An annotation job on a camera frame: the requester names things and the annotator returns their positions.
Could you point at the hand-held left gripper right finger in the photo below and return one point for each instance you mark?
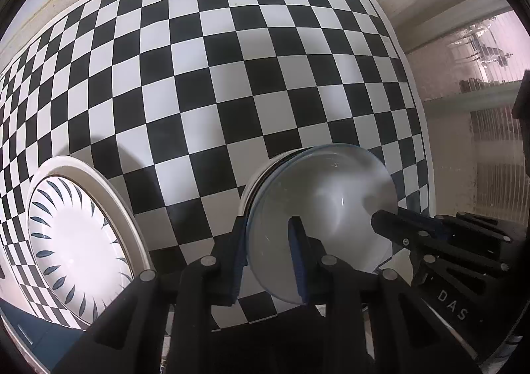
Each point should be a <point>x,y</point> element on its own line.
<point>296,258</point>

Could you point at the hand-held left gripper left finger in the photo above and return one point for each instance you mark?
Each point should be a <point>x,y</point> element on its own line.
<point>241,252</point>

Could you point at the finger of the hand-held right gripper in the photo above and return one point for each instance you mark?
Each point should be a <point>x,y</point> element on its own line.
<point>397,231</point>
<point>455,225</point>

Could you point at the clear glass bowl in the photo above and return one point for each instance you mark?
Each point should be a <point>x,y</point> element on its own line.
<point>323,192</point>

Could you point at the plain white bowl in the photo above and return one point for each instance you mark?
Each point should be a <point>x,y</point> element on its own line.
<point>261,175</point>

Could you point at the white plate with grey flower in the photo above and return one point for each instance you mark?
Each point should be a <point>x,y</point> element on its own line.
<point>120,200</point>

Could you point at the white plate with leaf pattern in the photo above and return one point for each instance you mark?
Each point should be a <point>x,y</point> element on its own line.
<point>74,241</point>

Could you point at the white slatted radiator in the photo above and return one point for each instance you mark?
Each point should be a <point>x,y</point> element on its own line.
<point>497,158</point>

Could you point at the window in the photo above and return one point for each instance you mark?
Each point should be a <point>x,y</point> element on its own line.
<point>484,51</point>

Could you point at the black and white checkered tablecloth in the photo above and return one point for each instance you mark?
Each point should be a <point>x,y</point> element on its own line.
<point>207,67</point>

